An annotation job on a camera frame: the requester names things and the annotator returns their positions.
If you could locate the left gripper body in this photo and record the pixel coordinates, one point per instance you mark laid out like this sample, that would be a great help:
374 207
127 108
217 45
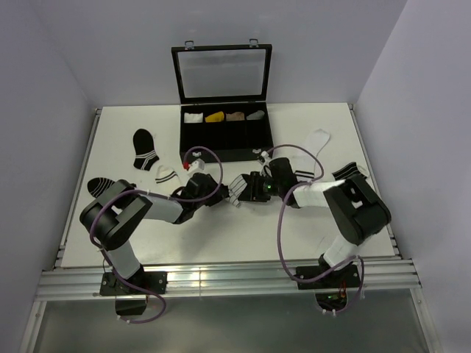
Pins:
212 187

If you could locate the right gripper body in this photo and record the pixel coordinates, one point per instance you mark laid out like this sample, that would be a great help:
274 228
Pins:
269 186

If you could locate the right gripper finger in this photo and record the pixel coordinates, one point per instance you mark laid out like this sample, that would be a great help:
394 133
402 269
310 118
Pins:
253 177
248 196

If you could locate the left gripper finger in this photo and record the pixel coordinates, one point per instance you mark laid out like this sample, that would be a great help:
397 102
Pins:
223 191
214 200

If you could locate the white sock with black lines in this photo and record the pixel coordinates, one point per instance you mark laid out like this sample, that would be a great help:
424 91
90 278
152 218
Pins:
236 188

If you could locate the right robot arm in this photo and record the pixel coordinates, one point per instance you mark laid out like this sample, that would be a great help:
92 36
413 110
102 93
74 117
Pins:
357 210

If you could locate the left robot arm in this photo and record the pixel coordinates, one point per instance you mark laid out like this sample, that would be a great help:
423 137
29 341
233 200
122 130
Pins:
118 208

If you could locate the cream sock with black stripes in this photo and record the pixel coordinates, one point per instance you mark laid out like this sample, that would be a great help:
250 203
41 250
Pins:
167 176

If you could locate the long white sock striped cuff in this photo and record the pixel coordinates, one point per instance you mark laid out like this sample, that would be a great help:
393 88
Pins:
305 167

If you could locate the grey rolled sock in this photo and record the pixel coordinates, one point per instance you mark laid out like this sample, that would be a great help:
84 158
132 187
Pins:
258 115

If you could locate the tan rolled sock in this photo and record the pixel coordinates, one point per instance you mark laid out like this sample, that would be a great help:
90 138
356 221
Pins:
236 116

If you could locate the white rolled sock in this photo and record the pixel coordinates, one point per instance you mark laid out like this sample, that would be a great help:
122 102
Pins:
193 118

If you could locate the black sock with white stripes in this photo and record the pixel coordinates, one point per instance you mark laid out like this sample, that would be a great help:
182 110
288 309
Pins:
145 154

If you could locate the yellow rolled sock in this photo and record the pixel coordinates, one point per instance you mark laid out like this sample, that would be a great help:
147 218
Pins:
215 117

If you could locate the black storage box with lid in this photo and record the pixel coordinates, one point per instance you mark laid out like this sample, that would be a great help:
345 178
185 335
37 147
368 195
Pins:
228 78

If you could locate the black sock white vertical stripes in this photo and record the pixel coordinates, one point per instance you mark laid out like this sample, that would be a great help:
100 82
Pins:
350 170

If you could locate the black white horizontal striped sock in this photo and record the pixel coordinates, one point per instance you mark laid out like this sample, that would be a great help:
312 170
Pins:
98 185

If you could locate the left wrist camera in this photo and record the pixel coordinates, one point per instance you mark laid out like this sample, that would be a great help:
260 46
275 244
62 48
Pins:
197 166

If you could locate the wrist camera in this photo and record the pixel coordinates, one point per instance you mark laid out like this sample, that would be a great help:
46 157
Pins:
264 159
197 166

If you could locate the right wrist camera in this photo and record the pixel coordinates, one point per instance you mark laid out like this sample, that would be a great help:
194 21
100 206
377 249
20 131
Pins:
264 159

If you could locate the aluminium frame rail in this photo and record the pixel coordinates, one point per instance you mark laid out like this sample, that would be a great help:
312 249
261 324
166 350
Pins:
234 279

